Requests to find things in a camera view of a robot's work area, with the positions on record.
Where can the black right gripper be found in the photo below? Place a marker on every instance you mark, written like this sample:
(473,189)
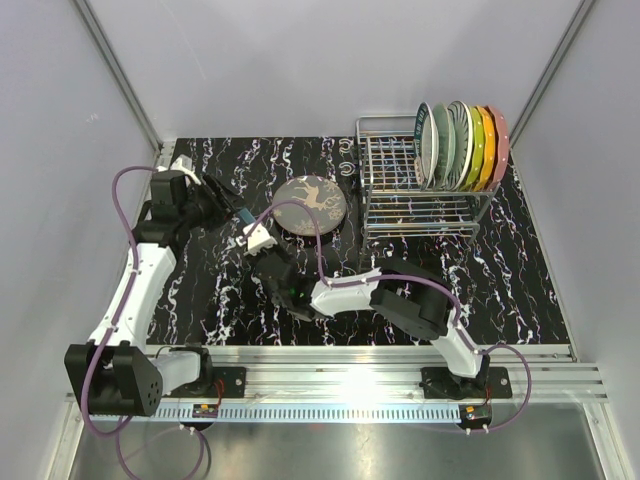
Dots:
(254,259)

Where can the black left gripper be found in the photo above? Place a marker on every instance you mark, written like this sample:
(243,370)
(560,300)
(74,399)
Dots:
(223,205)

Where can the teal scalloped plate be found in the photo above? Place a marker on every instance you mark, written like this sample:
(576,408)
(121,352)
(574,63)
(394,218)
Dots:
(246,216)

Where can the teal lettered plate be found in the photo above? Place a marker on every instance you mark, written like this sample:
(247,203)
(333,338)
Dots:
(426,146)

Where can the mint green plate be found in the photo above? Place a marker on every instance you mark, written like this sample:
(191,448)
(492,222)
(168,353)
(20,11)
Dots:
(446,146)

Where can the white blue striped plate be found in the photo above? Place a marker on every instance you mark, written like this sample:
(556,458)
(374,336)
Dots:
(463,129)

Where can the green dotted plate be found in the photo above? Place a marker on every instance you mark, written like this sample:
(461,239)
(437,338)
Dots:
(478,148)

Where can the orange dotted plate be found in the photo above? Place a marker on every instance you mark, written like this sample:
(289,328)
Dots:
(489,148)

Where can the pink dotted plate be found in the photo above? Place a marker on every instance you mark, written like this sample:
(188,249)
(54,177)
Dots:
(502,147)

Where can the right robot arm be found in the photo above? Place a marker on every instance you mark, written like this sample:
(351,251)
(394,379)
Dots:
(410,298)

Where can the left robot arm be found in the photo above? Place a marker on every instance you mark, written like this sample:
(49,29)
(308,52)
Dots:
(111,373)

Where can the metal dish rack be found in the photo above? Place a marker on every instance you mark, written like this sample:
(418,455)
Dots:
(394,203)

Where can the grey deer plate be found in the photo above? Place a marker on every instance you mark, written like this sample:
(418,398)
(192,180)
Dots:
(322,196)

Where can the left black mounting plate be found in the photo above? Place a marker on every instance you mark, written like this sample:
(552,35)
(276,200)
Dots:
(228,381)

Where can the black mounting plate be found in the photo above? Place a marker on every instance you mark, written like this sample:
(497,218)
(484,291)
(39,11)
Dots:
(228,381)
(440,383)

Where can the left small circuit board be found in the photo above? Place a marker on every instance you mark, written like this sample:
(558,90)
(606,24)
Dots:
(205,410)

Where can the small circuit board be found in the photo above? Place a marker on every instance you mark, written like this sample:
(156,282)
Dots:
(477,413)
(205,410)

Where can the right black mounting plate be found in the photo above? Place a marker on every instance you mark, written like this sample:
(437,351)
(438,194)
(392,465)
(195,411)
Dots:
(440,383)

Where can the right small circuit board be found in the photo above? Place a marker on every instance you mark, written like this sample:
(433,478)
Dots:
(477,413)

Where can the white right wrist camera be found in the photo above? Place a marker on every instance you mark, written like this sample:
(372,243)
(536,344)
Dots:
(255,238)

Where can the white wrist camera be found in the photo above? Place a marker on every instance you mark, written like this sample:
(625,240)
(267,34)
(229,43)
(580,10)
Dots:
(184,164)
(255,238)

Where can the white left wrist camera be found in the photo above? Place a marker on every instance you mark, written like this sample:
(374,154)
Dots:
(184,164)

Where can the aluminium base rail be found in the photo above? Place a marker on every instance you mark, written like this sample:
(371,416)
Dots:
(376,385)

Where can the left aluminium frame post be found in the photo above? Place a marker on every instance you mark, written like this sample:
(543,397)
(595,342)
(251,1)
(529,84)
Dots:
(108,55)

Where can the aluminium frame post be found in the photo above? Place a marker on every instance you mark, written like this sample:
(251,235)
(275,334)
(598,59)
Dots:
(561,50)
(108,55)

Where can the right aluminium frame post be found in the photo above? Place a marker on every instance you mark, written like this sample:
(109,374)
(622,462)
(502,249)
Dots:
(561,50)

